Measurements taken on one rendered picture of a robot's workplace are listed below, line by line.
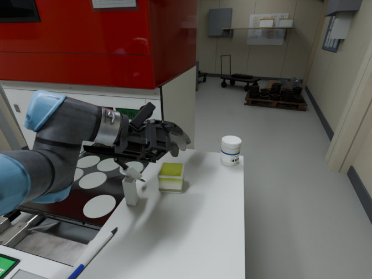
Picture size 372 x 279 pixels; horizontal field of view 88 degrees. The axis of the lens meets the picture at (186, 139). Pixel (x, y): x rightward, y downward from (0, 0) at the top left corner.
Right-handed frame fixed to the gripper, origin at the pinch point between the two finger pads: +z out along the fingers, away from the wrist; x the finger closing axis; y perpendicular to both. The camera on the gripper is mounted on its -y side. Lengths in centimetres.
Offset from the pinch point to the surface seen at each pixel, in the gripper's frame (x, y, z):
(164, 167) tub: -11.3, 3.8, -0.8
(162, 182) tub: -12.0, 8.5, -1.5
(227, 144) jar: 0.1, -2.7, 19.5
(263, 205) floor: -65, -1, 144
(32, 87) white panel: -52, -49, -40
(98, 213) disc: -31.6, 12.4, -13.5
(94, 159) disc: -50, -16, -11
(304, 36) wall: 42, -501, 558
